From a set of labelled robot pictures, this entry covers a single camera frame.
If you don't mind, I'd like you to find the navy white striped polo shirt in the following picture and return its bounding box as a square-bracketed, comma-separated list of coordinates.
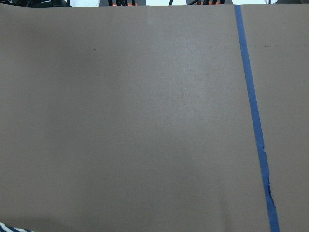
[0, 222, 35, 232]

